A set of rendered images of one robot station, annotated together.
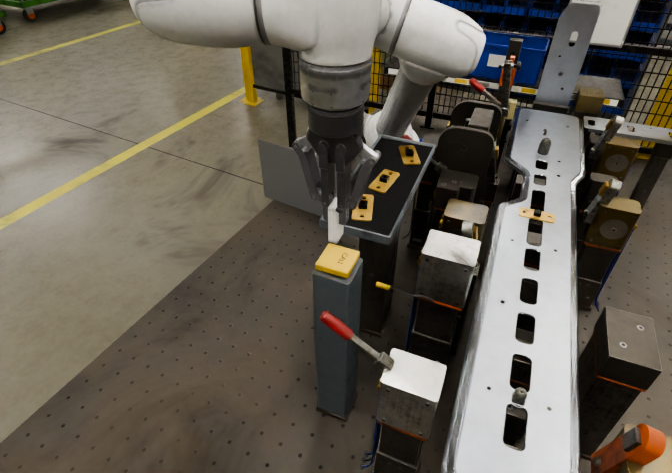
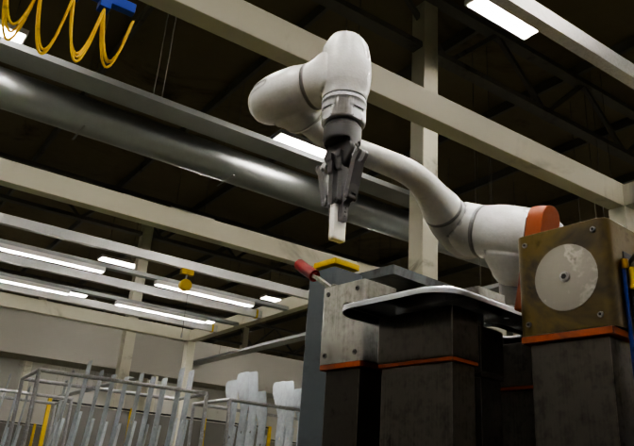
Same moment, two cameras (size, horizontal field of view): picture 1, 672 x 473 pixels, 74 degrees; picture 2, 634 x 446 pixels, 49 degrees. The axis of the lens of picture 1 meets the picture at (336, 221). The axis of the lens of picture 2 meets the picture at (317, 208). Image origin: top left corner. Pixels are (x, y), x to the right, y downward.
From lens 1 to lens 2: 1.17 m
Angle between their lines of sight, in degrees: 66
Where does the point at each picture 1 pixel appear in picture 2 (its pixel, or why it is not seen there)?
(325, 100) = (328, 111)
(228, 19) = (286, 82)
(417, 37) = (488, 221)
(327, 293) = (318, 289)
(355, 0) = (345, 57)
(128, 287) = not seen: outside the picture
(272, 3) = (307, 69)
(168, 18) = (260, 92)
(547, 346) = not seen: hidden behind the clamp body
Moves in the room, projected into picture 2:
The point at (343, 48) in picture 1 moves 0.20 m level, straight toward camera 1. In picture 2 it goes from (339, 79) to (288, 19)
